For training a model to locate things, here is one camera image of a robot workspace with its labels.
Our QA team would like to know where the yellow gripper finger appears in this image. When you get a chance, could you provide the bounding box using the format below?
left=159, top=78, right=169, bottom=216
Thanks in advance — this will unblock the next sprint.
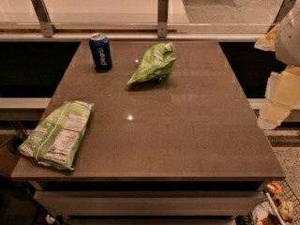
left=254, top=25, right=279, bottom=52
left=257, top=66, right=300, bottom=130

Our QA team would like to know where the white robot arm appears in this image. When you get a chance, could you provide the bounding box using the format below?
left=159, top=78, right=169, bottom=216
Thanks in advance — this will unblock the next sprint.
left=254, top=9, right=300, bottom=130

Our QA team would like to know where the crumpled green chip bag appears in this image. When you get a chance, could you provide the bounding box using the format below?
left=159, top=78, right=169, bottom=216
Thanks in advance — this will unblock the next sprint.
left=127, top=43, right=176, bottom=84

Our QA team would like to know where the flat green chip bag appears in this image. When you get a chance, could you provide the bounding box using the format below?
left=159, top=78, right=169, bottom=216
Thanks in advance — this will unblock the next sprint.
left=18, top=100, right=93, bottom=171

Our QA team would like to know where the blue Pepsi soda can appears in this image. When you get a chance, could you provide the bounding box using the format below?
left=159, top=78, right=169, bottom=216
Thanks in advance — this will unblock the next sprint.
left=89, top=33, right=113, bottom=72

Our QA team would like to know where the right metal railing bracket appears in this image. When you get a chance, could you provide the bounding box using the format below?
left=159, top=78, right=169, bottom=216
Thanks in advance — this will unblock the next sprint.
left=268, top=0, right=297, bottom=31

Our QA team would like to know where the metal railing bracket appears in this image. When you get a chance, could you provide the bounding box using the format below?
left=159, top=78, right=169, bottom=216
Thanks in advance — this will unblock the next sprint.
left=157, top=0, right=169, bottom=38
left=268, top=0, right=297, bottom=31
left=31, top=0, right=55, bottom=38

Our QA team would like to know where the middle metal railing bracket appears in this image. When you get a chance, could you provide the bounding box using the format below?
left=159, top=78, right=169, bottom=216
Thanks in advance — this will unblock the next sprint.
left=157, top=0, right=169, bottom=38

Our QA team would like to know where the wire basket with items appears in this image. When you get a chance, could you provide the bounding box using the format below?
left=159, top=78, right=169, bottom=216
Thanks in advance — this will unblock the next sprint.
left=250, top=181, right=300, bottom=225

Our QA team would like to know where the left metal railing bracket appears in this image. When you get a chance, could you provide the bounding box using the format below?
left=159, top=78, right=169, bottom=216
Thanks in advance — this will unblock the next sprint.
left=31, top=0, right=55, bottom=38

